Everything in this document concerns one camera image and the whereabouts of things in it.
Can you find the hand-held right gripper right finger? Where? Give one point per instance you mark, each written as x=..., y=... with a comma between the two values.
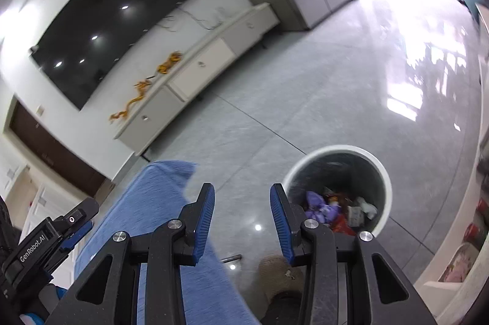
x=280, y=221

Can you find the dark brown door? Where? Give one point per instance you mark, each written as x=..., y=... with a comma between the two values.
x=49, y=149

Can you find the red wrapper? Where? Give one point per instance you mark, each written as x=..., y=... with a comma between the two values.
x=342, y=225

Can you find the red can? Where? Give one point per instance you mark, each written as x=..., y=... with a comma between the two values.
x=477, y=236

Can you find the beige slipper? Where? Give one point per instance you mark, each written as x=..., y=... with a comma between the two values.
x=275, y=271

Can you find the white TV cabinet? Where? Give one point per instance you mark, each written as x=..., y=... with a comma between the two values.
x=198, y=57

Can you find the white crumpled paper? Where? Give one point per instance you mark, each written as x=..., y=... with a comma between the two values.
x=363, y=210

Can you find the pink packet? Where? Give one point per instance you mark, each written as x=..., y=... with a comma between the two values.
x=460, y=264

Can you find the white door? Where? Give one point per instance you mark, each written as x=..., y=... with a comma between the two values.
x=47, y=200

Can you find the short metal rod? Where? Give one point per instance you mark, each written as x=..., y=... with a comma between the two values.
x=231, y=258

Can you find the blue towel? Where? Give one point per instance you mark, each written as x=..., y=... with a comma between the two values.
x=152, y=187

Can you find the purple wrapper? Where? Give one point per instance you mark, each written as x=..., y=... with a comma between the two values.
x=319, y=206

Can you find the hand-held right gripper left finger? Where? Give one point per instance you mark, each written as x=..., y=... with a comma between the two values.
x=202, y=221

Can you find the white round trash bin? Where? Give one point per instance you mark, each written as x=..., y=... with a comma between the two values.
x=336, y=172

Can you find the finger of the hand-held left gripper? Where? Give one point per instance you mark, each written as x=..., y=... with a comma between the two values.
x=78, y=235
x=80, y=212

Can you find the black wall television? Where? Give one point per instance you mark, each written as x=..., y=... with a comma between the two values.
x=114, y=23

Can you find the white wall switch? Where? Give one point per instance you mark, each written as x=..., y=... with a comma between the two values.
x=40, y=111

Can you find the white table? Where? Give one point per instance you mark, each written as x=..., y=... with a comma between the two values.
x=456, y=233

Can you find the golden ornament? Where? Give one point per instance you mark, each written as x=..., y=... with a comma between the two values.
x=130, y=105
x=170, y=63

